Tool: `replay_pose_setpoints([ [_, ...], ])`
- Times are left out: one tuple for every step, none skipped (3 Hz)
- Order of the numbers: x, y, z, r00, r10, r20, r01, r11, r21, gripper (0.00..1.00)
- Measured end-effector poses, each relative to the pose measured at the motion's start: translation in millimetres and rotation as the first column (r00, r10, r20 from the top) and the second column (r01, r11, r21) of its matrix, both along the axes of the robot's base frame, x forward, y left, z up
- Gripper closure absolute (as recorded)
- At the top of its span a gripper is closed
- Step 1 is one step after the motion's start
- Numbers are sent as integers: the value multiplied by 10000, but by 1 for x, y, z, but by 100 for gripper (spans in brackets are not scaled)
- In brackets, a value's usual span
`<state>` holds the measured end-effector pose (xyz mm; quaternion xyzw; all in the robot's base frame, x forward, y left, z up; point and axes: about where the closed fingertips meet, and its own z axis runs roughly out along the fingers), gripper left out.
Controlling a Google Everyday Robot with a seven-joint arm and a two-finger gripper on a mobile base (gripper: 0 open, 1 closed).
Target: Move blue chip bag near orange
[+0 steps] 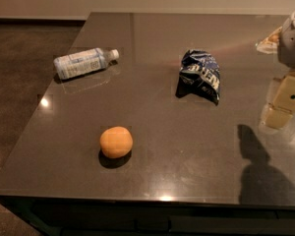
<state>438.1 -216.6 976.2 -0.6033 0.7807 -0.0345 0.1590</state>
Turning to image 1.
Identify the orange fruit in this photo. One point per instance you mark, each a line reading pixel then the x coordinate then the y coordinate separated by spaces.
pixel 116 142

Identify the plastic water bottle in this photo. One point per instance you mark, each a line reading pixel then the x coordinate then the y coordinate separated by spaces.
pixel 84 62

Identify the blue chip bag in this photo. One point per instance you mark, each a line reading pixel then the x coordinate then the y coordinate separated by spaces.
pixel 199 75

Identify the small snack wrapper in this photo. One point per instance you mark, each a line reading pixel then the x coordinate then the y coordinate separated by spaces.
pixel 269 45

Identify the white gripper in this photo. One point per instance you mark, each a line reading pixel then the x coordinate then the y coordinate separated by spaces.
pixel 293 43

